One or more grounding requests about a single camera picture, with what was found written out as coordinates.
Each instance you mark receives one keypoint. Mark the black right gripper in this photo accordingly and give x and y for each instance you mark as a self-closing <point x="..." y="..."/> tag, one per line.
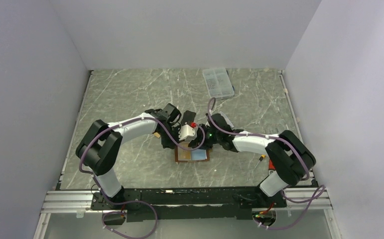
<point x="198" y="139"/>

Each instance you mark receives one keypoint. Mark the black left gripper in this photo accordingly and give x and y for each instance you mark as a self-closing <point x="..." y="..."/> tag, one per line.
<point x="167" y="144"/>

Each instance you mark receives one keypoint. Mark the brown leather card holder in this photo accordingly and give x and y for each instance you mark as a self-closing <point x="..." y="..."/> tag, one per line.
<point x="198" y="155"/>

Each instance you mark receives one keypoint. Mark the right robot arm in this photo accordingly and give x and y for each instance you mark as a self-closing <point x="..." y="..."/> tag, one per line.
<point x="292" y="160"/>

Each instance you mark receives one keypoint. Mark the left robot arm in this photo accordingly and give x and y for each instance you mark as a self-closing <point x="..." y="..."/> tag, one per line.
<point x="100" y="146"/>

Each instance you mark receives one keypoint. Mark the black card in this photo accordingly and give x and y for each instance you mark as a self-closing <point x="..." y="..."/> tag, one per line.
<point x="188" y="117"/>

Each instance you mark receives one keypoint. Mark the clear plastic screw box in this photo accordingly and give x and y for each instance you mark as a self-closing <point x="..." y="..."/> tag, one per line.
<point x="218" y="83"/>

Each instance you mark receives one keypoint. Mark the orange handled tool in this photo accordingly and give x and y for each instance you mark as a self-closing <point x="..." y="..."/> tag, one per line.
<point x="271" y="167"/>

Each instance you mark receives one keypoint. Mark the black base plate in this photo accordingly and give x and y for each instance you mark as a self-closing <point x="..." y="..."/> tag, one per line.
<point x="190" y="203"/>

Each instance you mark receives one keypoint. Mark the aluminium frame rail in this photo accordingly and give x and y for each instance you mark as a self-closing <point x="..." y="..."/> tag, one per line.
<point x="80" y="202"/>

